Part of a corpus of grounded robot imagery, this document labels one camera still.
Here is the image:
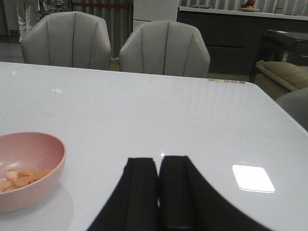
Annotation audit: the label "fruit plate on sideboard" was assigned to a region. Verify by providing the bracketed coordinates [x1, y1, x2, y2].
[239, 0, 260, 12]

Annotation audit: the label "left grey upholstered chair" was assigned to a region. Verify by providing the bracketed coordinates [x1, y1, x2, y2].
[21, 11, 111, 70]

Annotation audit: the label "black side table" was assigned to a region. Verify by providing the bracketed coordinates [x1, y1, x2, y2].
[249, 29, 308, 83]

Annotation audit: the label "grey chair at table side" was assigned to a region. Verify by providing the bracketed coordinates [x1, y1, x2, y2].
[276, 88, 308, 130]

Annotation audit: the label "orange ham slices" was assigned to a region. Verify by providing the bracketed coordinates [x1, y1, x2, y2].
[0, 169, 52, 193]

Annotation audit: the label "grey upholstered chair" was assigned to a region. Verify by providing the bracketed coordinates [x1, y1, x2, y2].
[119, 21, 210, 78]
[21, 11, 111, 70]

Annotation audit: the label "beige cushion seat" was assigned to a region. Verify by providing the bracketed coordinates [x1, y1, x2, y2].
[254, 61, 308, 100]

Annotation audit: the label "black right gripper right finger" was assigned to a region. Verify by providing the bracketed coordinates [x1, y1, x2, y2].
[159, 156, 267, 231]

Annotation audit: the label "dark sideboard cabinet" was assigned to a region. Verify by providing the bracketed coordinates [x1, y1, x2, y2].
[178, 7, 308, 75]

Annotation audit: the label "pink plastic bowl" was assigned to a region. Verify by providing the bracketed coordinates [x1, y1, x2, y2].
[0, 132, 66, 212]

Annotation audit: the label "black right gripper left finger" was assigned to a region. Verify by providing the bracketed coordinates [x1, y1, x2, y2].
[88, 158, 158, 231]

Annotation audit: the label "white cabinet panel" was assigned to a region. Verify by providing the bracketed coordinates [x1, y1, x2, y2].
[133, 0, 179, 30]

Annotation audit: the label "right grey upholstered chair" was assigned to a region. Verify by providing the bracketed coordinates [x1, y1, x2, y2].
[119, 21, 210, 78]

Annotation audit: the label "person in white clothes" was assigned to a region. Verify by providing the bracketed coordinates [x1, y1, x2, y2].
[14, 0, 39, 43]

